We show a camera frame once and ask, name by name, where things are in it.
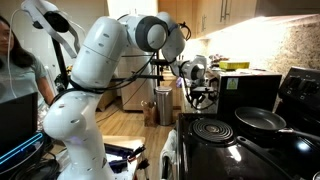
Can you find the robot mounting table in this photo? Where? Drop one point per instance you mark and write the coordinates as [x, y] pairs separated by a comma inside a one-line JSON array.
[[123, 156]]

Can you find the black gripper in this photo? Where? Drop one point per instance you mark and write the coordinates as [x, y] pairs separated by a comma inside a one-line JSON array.
[[201, 91]]

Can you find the steel trash can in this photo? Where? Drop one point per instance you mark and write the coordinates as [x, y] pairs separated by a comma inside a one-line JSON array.
[[164, 106]]

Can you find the black electric stove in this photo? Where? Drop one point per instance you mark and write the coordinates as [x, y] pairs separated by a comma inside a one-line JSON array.
[[213, 160]]

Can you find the person in grey shirt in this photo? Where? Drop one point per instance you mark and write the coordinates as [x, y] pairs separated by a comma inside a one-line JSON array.
[[20, 70]]

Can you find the grey frying pan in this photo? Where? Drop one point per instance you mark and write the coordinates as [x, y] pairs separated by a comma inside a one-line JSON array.
[[260, 119]]

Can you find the yellow sponge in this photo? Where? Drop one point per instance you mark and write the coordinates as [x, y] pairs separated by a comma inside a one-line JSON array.
[[234, 65]]

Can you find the black saucepan with lid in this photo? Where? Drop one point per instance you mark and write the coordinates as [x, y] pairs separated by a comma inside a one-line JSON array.
[[263, 155]]

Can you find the white hanging towel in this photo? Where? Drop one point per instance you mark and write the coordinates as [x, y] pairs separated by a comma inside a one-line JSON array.
[[169, 150]]

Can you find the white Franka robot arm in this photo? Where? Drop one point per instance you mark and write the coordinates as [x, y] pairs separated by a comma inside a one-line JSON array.
[[96, 56]]

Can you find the wooden upper cabinets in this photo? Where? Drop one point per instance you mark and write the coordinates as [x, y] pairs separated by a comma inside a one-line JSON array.
[[213, 15]]

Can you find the stainless steel refrigerator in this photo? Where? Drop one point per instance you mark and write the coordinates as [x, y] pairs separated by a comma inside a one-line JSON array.
[[133, 96]]

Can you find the large coil burner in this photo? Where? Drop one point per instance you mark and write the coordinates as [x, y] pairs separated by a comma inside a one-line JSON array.
[[212, 130]]

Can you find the white VR headset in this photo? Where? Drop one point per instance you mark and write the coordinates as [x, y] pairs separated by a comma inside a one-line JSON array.
[[50, 20]]

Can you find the black microwave oven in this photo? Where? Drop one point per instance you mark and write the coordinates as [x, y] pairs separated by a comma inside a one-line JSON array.
[[250, 93]]

